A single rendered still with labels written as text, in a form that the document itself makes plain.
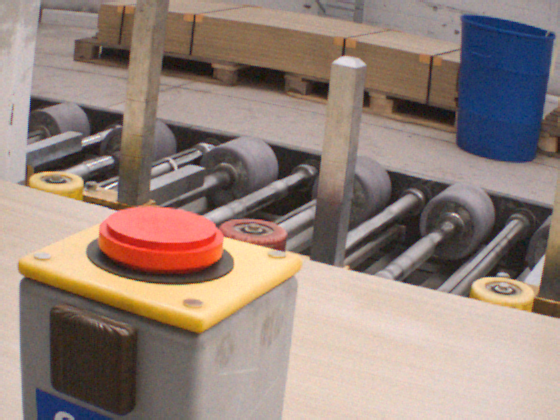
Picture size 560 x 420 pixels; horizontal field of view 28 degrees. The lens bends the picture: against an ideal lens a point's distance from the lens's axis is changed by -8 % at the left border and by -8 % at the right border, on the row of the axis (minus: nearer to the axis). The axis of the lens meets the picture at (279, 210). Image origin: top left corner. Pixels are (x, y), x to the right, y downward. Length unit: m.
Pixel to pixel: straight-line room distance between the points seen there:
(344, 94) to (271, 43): 5.35
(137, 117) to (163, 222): 1.28
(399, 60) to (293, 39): 0.65
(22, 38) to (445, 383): 0.81
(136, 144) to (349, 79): 0.33
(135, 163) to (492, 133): 4.41
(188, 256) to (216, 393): 0.04
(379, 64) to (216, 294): 6.25
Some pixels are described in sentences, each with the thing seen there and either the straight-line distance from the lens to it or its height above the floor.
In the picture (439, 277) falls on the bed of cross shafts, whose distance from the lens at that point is 1.95.
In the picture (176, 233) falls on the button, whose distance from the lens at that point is 0.37.
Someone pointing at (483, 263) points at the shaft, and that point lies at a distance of 1.73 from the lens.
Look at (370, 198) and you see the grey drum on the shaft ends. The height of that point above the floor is 0.81.
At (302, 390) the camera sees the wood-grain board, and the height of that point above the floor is 0.90.
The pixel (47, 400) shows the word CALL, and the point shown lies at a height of 1.17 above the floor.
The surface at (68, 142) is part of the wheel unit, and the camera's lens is 2.03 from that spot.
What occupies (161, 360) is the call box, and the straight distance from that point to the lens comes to 0.35.
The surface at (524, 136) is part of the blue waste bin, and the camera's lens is 6.03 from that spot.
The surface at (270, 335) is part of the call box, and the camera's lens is 0.39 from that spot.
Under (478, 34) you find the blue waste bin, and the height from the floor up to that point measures 0.64.
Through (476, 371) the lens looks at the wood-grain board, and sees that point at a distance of 1.13.
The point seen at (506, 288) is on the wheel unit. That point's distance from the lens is 1.35.
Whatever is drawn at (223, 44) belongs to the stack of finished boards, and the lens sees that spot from 7.01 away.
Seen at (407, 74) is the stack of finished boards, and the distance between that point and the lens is 6.54.
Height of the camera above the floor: 1.35
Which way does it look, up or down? 17 degrees down
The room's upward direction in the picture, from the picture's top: 6 degrees clockwise
